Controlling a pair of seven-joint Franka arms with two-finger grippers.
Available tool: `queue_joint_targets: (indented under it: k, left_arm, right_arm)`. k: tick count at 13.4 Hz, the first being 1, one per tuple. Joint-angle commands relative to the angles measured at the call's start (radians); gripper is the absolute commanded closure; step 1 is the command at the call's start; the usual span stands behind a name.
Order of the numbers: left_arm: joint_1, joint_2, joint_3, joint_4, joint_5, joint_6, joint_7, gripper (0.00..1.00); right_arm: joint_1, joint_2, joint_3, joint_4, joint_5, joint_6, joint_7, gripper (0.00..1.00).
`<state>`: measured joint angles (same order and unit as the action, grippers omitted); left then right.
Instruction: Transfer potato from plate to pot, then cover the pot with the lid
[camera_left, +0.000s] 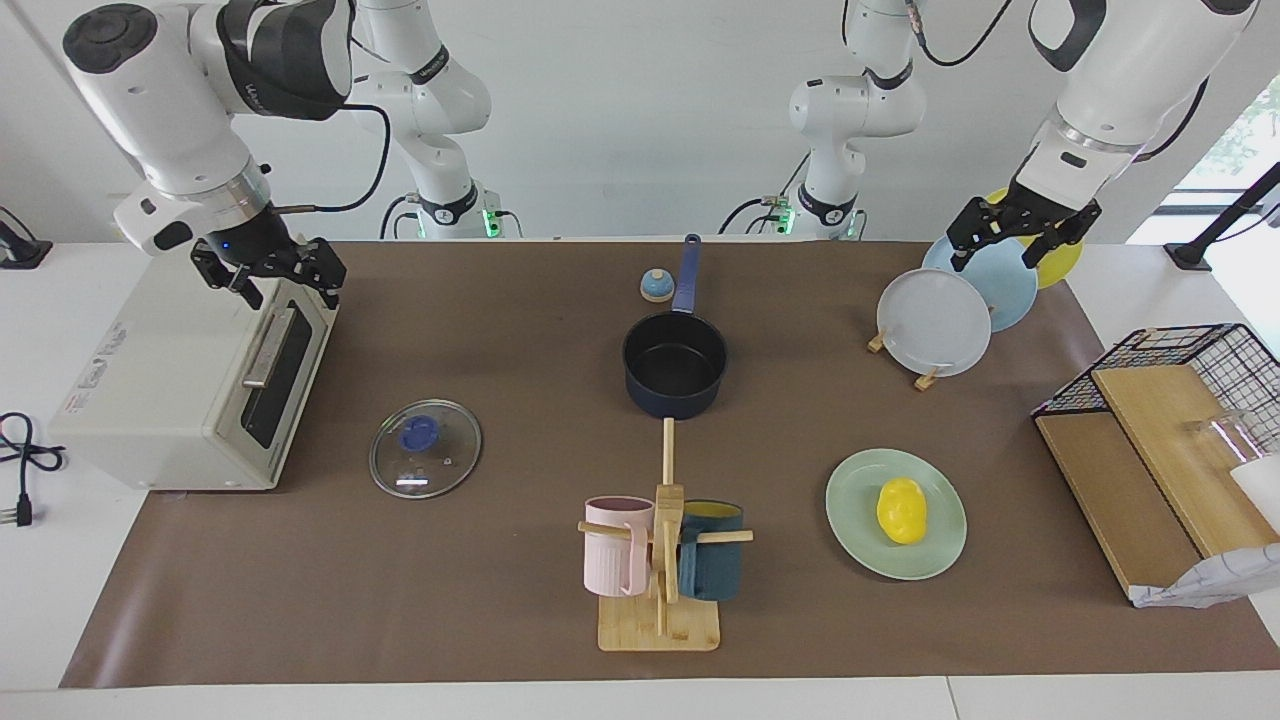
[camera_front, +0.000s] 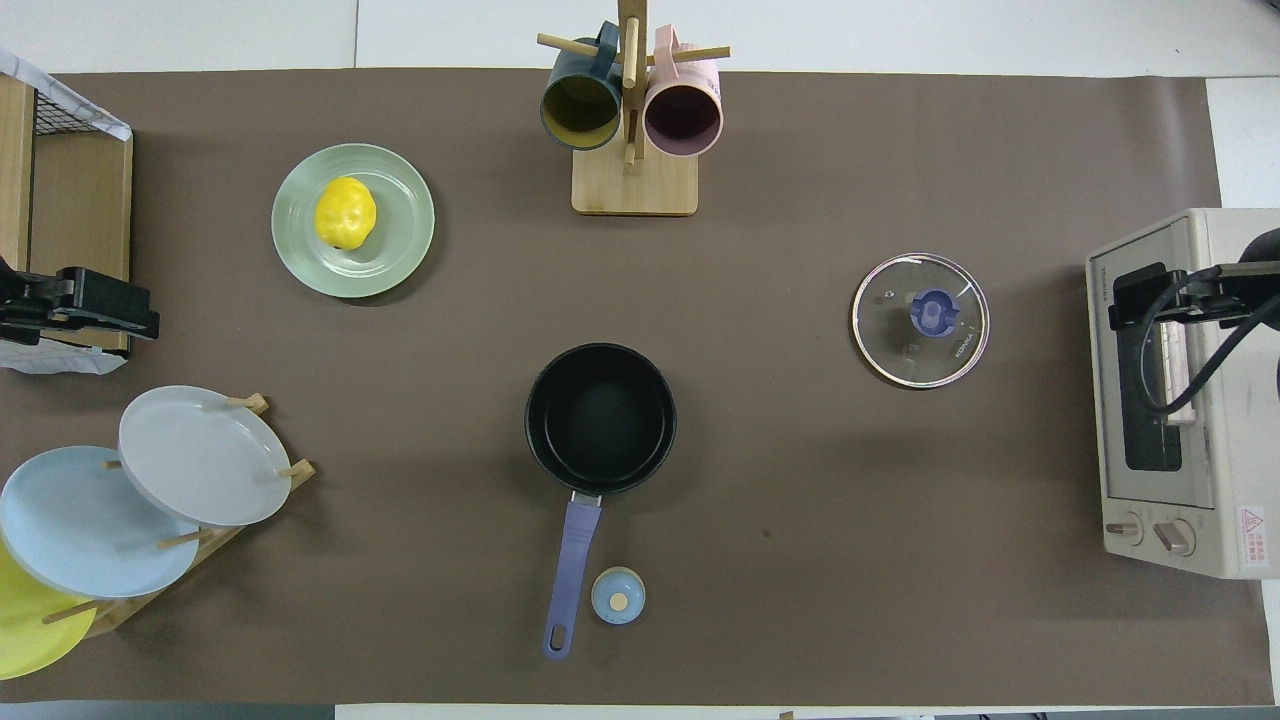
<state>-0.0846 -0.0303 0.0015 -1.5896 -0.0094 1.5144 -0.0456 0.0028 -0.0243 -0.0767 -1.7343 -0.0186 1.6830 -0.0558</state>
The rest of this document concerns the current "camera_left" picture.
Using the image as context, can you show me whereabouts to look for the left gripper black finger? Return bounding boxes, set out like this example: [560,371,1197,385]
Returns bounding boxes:
[1033,200,1103,271]
[947,197,1003,273]

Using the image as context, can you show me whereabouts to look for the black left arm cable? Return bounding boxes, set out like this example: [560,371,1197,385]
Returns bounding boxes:
[905,0,1013,69]

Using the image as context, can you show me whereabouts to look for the black power cable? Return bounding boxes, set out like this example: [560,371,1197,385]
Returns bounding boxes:
[0,412,67,528]

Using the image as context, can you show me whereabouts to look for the clear glass cup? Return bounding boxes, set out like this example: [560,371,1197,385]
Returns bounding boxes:
[1185,410,1263,466]

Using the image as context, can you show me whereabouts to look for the pale green plate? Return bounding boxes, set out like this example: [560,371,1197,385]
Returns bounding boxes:
[825,448,968,582]

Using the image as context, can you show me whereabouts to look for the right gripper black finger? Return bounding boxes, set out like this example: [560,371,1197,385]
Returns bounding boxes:
[289,236,348,309]
[190,244,264,312]

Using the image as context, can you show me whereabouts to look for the wooden shelf boards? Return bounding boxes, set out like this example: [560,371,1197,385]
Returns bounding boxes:
[1035,365,1280,601]

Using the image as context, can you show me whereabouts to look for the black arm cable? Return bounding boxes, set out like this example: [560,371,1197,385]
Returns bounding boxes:
[275,98,393,215]
[905,0,1013,69]

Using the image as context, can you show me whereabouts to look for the black desk clamp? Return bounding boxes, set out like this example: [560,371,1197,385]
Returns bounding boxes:
[0,207,53,269]

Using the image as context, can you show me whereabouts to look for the wooden mug tree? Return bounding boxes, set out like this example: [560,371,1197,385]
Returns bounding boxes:
[577,418,754,653]

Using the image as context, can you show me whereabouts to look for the wooden plate rack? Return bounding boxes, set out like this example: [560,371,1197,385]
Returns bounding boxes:
[867,320,941,392]

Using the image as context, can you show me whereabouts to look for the pale grey plate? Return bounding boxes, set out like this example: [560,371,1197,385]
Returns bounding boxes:
[877,268,993,378]

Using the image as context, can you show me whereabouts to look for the light blue plate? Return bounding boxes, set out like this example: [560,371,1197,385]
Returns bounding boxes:
[921,228,1039,333]

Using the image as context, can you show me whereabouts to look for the pink ribbed mug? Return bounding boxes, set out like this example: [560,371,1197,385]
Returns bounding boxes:
[583,496,656,598]

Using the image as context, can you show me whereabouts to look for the yellow lemon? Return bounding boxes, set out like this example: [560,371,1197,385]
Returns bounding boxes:
[876,478,928,546]

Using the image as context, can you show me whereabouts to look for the dark blue pot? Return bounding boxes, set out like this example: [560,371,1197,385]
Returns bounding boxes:
[622,233,729,420]

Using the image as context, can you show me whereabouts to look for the brown table mat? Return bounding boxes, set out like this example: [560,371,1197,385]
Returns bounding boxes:
[58,240,1280,689]

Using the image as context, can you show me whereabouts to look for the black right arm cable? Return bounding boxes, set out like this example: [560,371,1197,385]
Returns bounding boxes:
[275,98,393,215]

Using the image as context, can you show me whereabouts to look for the yellow plate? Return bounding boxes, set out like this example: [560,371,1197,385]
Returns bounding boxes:
[985,188,1084,291]

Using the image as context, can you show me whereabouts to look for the black wire basket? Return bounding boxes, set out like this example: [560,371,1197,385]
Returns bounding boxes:
[1032,322,1280,456]

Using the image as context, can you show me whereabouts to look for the beige toaster oven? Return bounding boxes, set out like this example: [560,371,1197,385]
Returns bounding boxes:
[48,255,341,493]

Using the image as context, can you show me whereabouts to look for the white cup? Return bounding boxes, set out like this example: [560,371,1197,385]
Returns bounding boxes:
[1230,455,1280,531]

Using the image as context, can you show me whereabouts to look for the dark teal mug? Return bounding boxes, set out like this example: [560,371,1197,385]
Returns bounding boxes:
[677,500,745,602]

